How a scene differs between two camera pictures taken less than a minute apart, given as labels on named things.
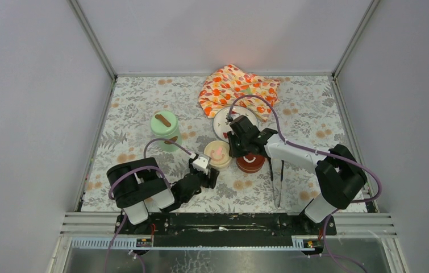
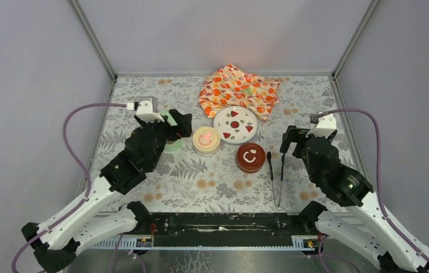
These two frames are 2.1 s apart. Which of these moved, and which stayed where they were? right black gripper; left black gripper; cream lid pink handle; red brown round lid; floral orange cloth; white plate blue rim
Moved: cream lid pink handle; right black gripper; left black gripper
Stayed: floral orange cloth; white plate blue rim; red brown round lid
